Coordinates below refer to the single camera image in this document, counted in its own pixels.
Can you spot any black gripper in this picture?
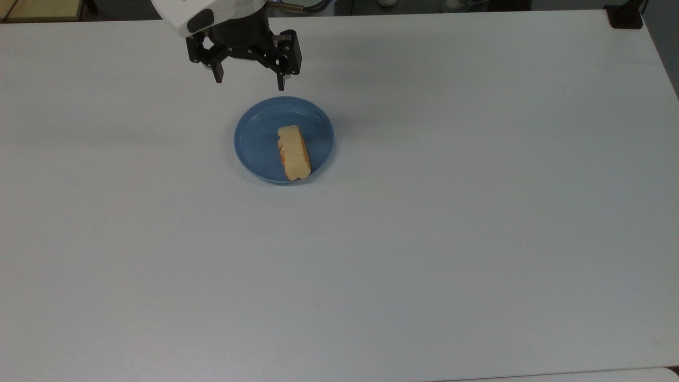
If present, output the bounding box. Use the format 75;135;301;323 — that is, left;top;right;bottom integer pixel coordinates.
186;11;303;91

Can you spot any bread loaf with orange crust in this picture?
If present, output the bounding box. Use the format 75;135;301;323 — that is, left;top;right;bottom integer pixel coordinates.
276;125;312;182

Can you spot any blue round plastic plate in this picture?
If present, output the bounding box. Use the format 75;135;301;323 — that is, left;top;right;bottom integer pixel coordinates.
233;95;336;185

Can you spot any wooden board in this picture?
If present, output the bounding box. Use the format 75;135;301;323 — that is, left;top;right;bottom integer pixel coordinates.
0;0;89;23

